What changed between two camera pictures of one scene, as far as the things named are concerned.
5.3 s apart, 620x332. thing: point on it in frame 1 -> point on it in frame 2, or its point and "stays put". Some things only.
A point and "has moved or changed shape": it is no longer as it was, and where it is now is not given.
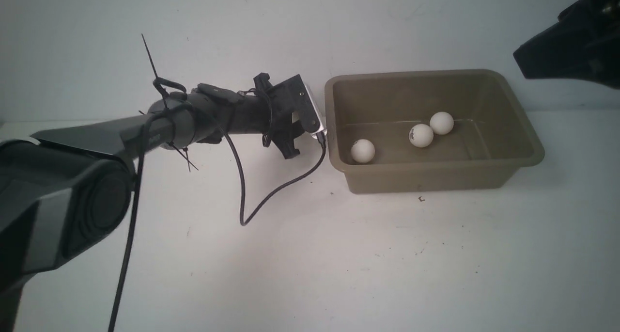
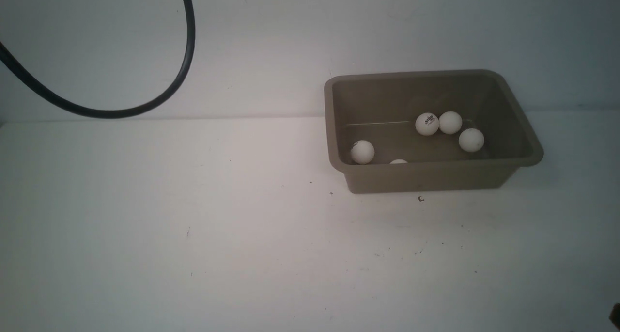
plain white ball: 421,135 -> 427,123
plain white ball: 441,123 has moved or changed shape
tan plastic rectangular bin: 394,131 stays put
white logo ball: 363,150 stays put
